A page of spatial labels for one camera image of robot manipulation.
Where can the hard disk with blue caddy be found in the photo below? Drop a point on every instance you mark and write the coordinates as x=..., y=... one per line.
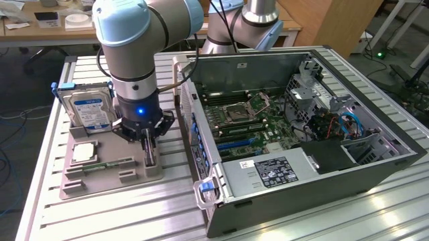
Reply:
x=87, y=110

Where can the silver CPU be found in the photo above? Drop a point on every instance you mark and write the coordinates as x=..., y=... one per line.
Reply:
x=83, y=152

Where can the metal disk bay cage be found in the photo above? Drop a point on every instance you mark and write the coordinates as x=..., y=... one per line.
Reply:
x=301, y=100

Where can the green RAM stick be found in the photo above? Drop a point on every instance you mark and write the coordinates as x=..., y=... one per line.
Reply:
x=101, y=166

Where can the blue case latch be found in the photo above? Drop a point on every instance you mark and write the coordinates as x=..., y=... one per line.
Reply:
x=205, y=187

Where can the device with green light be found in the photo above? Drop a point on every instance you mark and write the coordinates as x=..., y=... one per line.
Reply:
x=380, y=54

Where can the metal socket cover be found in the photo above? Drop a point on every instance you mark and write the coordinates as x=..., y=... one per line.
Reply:
x=260, y=100

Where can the black office chair base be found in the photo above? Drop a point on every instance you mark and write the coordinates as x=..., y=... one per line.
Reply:
x=34, y=57

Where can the white box with black lid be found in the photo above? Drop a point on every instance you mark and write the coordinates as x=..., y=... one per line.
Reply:
x=48, y=20

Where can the wooden desk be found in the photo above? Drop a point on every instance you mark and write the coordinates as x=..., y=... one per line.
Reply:
x=34, y=35

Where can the white paper label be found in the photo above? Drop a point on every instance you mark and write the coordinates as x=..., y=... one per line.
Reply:
x=16, y=25

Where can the wooden cabinet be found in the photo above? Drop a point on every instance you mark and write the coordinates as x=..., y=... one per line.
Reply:
x=334, y=25

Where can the black metal stand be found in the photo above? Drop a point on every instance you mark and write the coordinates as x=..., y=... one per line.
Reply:
x=399, y=71

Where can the white round container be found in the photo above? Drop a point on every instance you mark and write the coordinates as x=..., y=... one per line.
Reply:
x=79, y=22

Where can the grey parts rack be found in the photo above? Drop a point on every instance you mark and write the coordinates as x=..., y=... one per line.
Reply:
x=110, y=150

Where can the CPU socket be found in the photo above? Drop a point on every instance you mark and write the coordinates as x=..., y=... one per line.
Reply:
x=238, y=113

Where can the green graphics card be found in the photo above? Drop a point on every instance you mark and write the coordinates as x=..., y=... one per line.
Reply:
x=150, y=158

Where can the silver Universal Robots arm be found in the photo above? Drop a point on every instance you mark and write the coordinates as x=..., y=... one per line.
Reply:
x=134, y=50

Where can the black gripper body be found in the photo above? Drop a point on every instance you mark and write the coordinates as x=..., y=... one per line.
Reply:
x=139, y=110

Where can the grey cup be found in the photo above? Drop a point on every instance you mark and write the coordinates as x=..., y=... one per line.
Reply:
x=48, y=3

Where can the white power box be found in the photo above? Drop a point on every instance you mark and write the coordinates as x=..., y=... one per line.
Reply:
x=361, y=47

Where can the grey power supply unit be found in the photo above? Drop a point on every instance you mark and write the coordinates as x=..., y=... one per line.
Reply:
x=241, y=180

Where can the white desk frame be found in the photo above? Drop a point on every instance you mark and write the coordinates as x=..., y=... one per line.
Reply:
x=392, y=25

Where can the green motherboard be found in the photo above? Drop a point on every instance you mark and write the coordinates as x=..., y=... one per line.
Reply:
x=268, y=125

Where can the blue expansion slot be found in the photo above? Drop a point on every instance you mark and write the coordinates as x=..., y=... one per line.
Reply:
x=234, y=144

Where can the black open PC case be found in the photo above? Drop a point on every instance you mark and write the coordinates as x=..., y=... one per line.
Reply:
x=301, y=195

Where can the silver chipset heatsink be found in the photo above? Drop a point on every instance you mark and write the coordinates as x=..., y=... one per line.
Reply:
x=273, y=148

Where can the installed RAM stick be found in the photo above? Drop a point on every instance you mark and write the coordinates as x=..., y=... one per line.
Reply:
x=241, y=128

